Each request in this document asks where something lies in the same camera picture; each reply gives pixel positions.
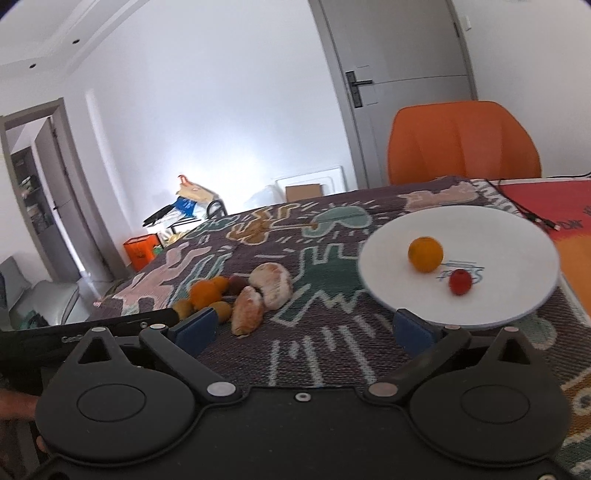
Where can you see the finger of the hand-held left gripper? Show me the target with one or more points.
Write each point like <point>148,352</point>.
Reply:
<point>147,318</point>

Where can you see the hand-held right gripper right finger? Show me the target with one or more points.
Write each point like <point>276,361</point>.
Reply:
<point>413,334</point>

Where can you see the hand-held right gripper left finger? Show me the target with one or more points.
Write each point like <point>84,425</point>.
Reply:
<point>198,330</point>

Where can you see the brown kiwi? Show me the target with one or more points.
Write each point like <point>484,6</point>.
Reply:
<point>183,308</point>

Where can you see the small yellow fruit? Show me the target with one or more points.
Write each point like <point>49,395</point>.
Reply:
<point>222,310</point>

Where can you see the small tangerine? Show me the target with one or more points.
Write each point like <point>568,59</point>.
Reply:
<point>205,293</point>

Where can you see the oblong bread roll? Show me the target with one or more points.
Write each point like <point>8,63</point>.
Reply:
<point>247,311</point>

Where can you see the dark red fruit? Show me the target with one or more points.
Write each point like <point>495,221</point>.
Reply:
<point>238,285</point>

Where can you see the small red fruit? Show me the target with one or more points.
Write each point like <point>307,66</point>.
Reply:
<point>461,282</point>

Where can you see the whole orange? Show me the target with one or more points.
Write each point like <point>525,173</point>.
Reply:
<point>425,254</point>

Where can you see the round bread roll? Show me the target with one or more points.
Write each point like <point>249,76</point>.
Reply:
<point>272,284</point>

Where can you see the white bowl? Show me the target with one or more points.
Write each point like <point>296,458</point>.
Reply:
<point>498,258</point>

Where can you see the person's left hand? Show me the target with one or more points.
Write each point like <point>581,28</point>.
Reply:
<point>16,405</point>

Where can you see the grey sofa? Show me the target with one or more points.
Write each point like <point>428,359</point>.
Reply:
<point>37,300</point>

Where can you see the orange gift box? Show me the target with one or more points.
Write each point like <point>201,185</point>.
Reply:
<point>141,253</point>

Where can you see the printed woven blanket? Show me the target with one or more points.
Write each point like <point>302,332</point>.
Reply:
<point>323,323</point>

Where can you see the blue bag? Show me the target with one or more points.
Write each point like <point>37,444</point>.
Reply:
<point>184,207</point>

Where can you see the black storage rack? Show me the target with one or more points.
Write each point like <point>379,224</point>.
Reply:
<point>214,210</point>

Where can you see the tan paper bag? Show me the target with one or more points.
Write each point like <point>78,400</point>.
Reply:
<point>196,189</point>

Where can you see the white plastic bag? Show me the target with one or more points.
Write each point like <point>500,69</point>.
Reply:
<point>261,198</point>

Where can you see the grey interior door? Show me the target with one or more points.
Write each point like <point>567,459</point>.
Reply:
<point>57,198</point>

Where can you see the dark bookshelf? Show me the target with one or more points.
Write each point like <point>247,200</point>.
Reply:
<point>30,194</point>

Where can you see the cardboard box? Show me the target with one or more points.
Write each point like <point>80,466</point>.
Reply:
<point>302,193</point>

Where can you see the red orange table mat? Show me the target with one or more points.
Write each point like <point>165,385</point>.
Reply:
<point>554,203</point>

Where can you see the orange chair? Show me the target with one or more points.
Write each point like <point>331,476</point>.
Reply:
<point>461,143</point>

